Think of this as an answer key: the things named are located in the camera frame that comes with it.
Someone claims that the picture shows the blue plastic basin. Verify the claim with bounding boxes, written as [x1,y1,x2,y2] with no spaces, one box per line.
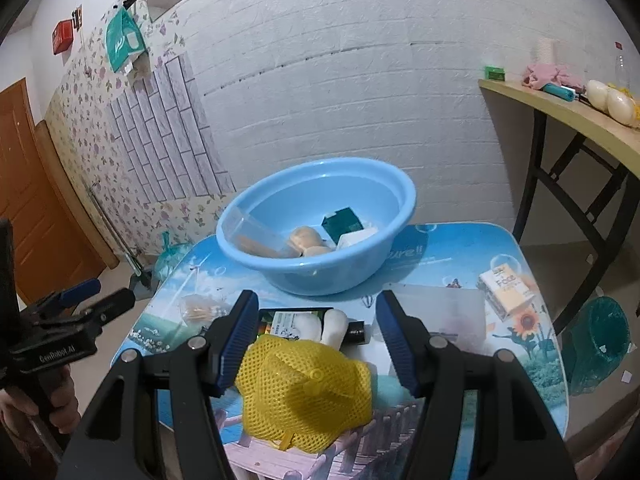
[216,157,416,296]

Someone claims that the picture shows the green small box on shelf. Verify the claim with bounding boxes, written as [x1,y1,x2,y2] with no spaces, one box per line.
[484,65,506,81]

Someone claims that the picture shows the black green packaged box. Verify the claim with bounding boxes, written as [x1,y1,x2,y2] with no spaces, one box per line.
[258,308,367,350]

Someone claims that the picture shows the beige bread pieces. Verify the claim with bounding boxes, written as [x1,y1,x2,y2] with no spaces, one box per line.
[288,226,334,258]

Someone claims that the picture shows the clear box of toothpicks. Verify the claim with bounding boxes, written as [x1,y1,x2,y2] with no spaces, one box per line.
[219,206,300,259]

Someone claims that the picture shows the wooden side table black legs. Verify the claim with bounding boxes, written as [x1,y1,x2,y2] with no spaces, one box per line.
[478,79,639,334]

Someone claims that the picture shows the black white packet in basin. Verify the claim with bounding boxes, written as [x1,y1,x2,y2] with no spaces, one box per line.
[336,226,378,250]

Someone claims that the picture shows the operator hand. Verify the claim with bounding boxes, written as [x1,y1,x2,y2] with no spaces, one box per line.
[0,364,82,436]

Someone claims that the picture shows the dark teal small box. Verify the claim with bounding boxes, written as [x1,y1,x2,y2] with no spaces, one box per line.
[321,207,363,245]

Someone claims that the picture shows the translucent plastic storage case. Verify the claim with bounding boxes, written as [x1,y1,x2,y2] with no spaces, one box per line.
[388,284,486,339]

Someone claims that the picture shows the cream round objects on shelf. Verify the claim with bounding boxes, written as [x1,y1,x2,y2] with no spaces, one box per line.
[586,79,639,129]

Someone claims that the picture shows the green hanging wall bag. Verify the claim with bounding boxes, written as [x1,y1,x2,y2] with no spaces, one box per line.
[104,6,146,73]

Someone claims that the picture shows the yellow mesh bag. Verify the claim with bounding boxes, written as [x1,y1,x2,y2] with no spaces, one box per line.
[235,334,373,453]

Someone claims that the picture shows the red wall box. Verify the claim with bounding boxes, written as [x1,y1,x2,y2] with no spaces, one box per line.
[52,20,74,55]

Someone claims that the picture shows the brown wooden door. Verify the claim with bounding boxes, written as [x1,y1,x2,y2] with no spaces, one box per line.
[1,79,105,304]

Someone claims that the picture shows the pink cloth on shelf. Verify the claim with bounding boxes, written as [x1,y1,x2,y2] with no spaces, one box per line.
[522,63,584,92]

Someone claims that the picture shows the green mesh waste basket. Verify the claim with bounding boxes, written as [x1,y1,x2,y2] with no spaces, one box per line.
[562,296,630,396]

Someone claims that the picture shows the cotton swab plastic bag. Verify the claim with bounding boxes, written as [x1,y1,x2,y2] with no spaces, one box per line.
[179,294,230,325]

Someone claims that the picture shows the Face tissue pack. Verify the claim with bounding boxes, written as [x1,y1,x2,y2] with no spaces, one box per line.
[477,263,537,321]

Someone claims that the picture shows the green knotted trash bag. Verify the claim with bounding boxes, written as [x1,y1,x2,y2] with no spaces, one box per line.
[153,231,192,284]

